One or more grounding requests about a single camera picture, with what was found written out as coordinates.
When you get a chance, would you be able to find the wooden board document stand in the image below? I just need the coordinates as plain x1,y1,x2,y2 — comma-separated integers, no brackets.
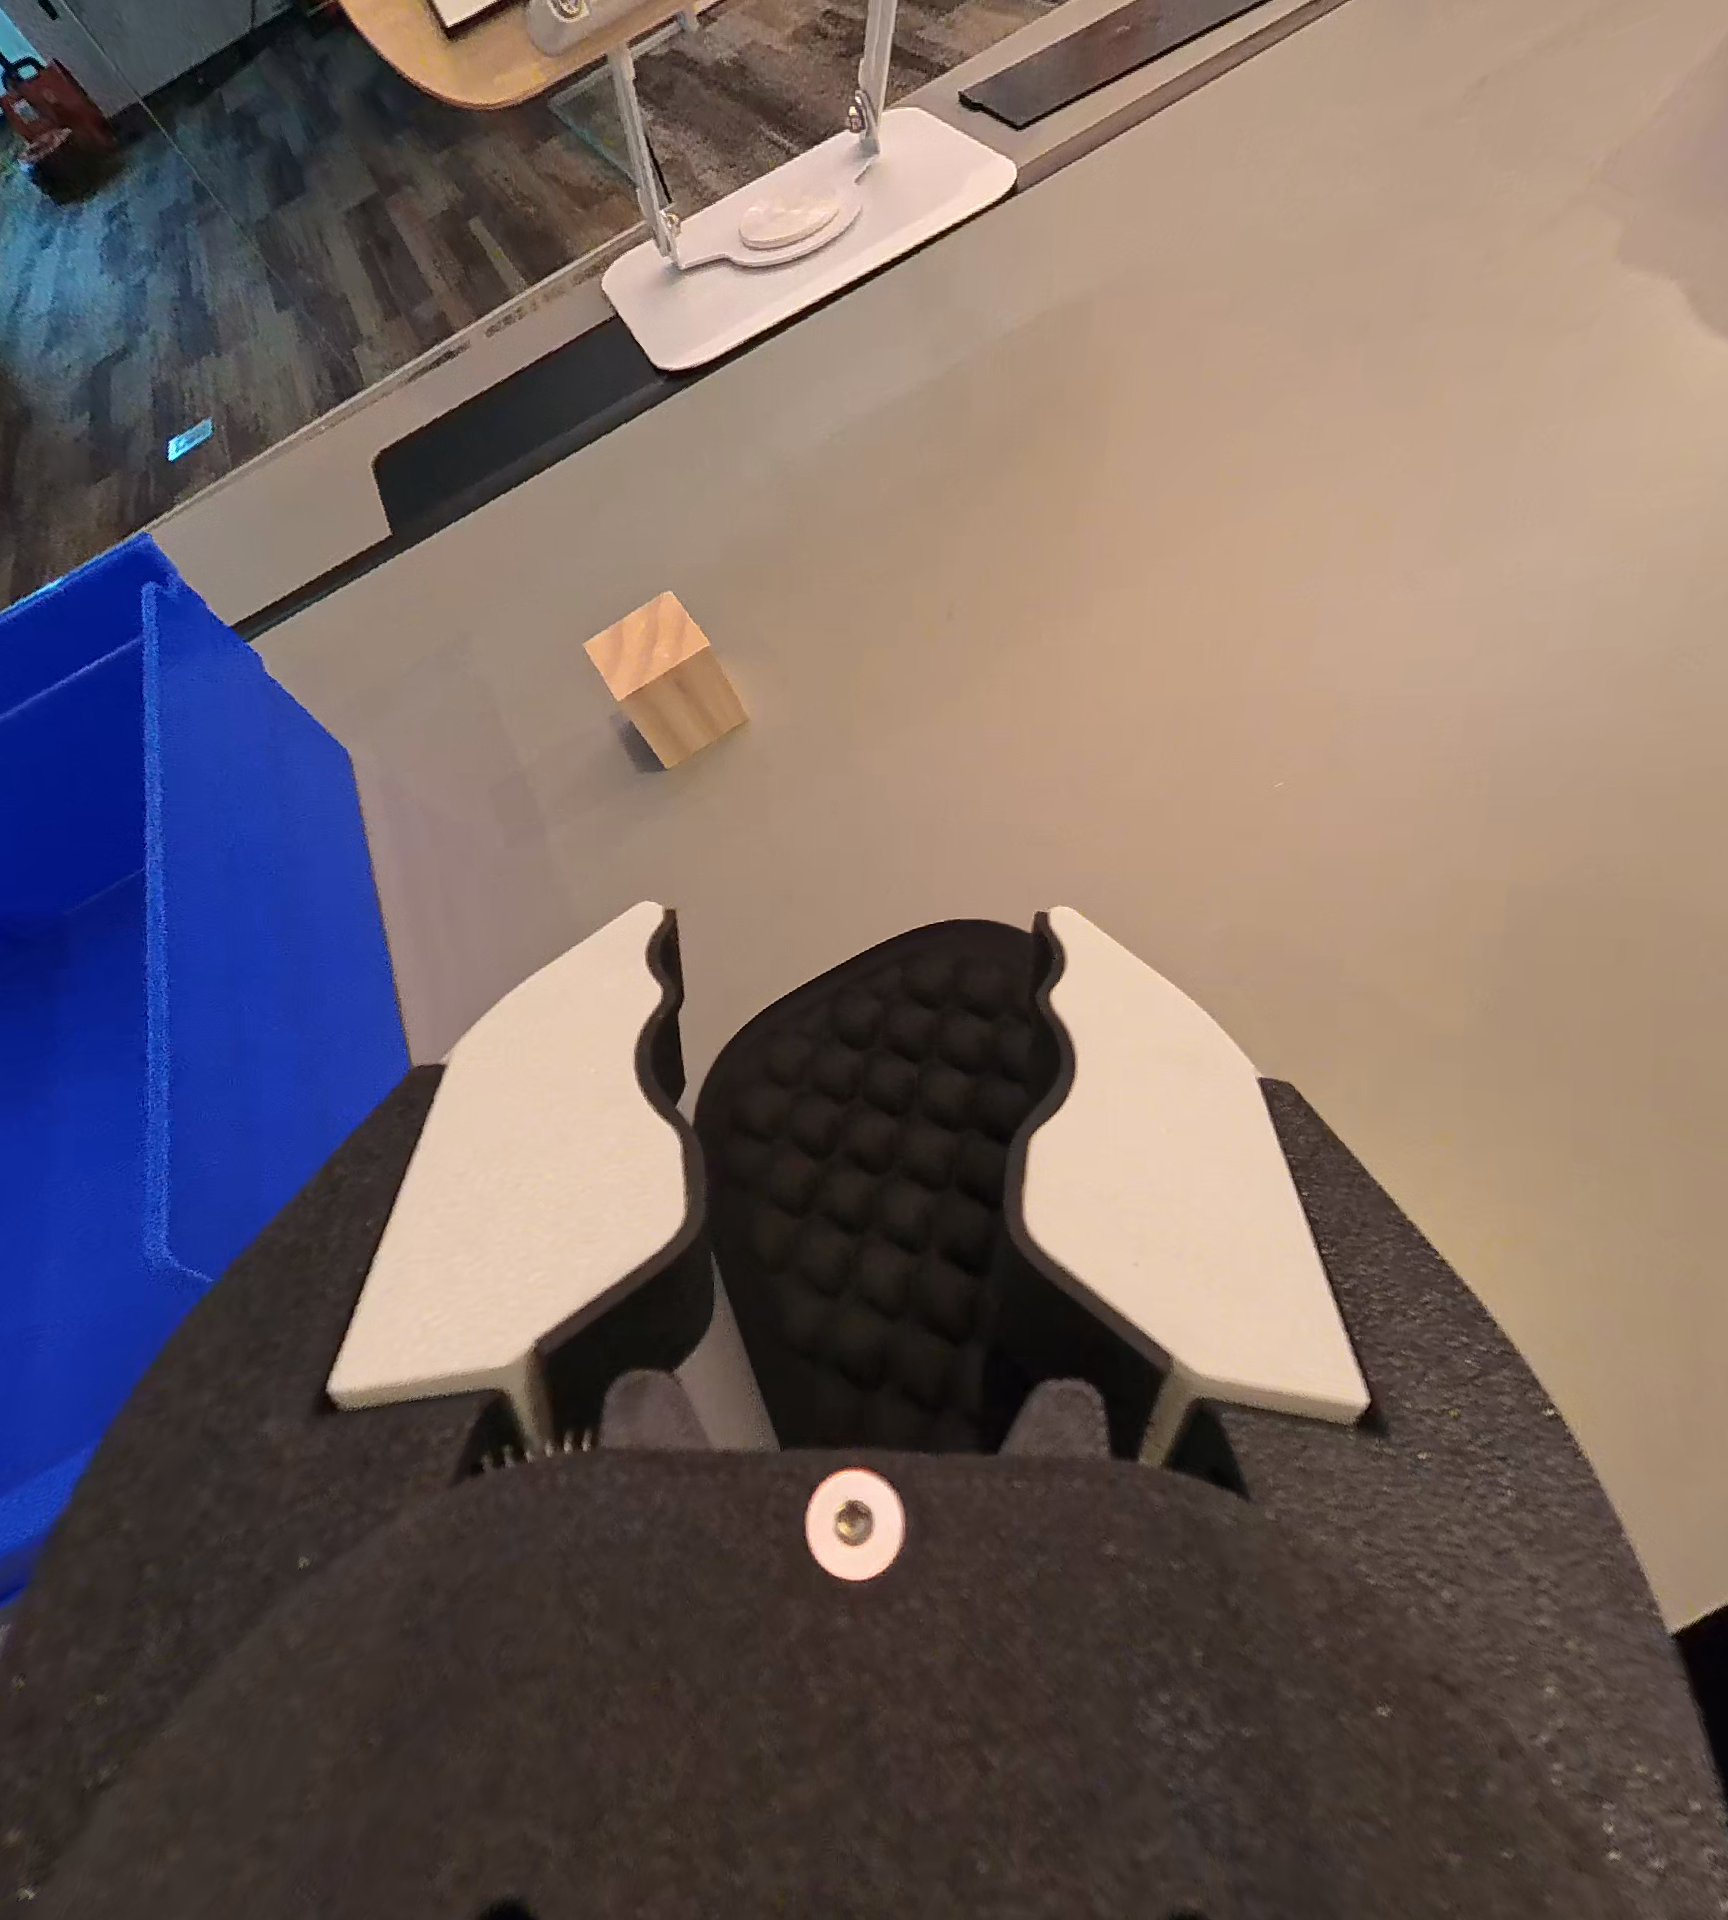
338,0,1019,374

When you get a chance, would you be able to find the small wooden cube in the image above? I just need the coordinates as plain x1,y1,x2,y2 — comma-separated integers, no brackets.
582,589,750,771

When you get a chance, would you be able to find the black quilted wrist rest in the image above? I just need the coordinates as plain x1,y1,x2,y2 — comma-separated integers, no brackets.
689,918,1079,1454

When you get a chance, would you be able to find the blue plastic bin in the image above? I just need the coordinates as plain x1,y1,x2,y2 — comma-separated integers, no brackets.
0,532,414,1652

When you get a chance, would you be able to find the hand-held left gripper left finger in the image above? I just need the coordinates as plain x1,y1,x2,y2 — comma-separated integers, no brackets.
323,899,720,1463

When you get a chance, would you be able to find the small red object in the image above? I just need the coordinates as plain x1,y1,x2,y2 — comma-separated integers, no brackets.
0,51,115,161

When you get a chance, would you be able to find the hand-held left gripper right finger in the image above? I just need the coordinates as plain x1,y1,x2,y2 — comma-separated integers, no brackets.
1001,906,1373,1469

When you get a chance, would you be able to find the black desk cable flap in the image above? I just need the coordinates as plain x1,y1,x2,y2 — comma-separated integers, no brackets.
958,0,1274,115

